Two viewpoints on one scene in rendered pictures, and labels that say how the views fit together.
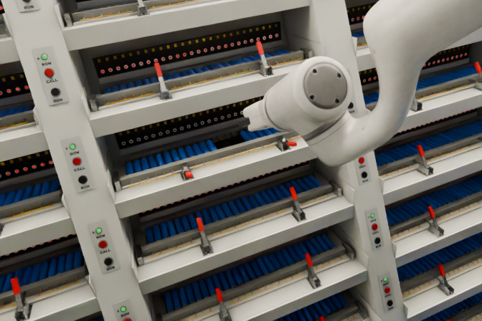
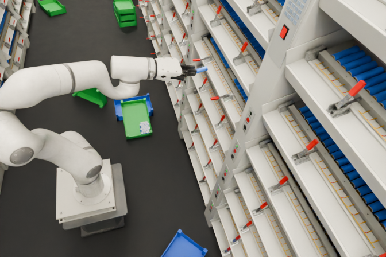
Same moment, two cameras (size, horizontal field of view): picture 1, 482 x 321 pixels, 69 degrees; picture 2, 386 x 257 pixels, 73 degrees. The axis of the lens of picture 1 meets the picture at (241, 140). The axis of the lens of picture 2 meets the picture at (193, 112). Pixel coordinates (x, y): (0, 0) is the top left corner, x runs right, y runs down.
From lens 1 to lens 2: 1.27 m
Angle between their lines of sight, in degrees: 78
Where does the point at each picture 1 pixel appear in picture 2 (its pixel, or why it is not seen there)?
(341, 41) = (261, 96)
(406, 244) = (235, 205)
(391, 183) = (245, 183)
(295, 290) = (208, 140)
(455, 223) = (252, 248)
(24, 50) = not seen: outside the picture
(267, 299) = (205, 129)
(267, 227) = (213, 112)
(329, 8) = (268, 71)
